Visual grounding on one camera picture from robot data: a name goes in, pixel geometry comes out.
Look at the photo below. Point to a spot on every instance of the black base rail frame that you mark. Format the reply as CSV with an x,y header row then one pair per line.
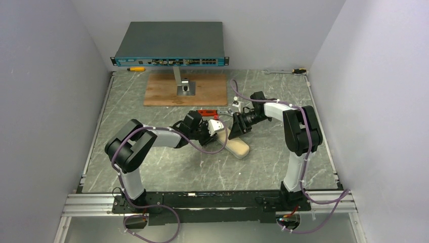
x,y
264,206

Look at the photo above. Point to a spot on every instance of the beige umbrella case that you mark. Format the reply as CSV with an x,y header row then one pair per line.
x,y
236,146

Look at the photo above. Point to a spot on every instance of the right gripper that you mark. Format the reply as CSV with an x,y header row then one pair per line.
x,y
240,121

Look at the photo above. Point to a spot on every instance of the wooden board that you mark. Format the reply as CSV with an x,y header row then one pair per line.
x,y
211,90

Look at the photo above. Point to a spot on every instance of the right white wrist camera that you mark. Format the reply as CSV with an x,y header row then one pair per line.
x,y
237,104

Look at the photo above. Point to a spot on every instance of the yellow black handled wrench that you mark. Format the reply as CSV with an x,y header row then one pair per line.
x,y
300,71

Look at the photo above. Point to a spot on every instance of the metal stand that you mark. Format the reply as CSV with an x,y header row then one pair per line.
x,y
185,87

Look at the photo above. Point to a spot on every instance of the red adjustable wrench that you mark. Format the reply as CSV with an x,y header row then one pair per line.
x,y
214,113

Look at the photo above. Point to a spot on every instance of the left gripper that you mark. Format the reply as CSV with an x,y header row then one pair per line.
x,y
206,133

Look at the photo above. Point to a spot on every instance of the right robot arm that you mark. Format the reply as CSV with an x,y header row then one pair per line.
x,y
302,135

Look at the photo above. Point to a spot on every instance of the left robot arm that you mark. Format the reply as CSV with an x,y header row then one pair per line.
x,y
131,144

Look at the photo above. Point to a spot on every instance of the network switch rack unit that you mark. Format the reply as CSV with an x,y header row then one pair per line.
x,y
172,44

